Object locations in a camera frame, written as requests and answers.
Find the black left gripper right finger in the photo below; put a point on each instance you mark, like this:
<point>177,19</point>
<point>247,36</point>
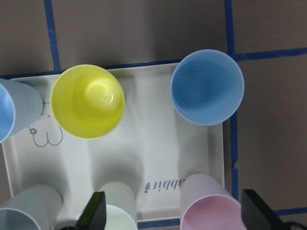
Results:
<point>256,214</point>

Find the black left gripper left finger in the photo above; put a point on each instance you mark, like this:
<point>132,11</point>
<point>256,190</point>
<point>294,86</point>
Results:
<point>93,216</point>

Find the blue ikea cup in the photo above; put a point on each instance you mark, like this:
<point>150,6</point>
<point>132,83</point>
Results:
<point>207,87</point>

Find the cream cup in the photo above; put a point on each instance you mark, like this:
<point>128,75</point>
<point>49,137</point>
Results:
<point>121,211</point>

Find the pink cup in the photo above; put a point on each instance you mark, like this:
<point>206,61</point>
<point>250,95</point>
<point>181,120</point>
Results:
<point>206,205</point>

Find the grey cup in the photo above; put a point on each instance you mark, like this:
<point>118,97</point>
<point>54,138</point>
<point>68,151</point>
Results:
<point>35,208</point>

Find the yellow cup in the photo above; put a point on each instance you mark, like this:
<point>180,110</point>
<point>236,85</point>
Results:
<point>87,101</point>

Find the light blue cup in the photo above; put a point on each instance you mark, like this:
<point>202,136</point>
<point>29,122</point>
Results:
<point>20,106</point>

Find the white rabbit tray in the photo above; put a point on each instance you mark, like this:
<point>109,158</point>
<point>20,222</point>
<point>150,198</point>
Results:
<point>152,150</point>

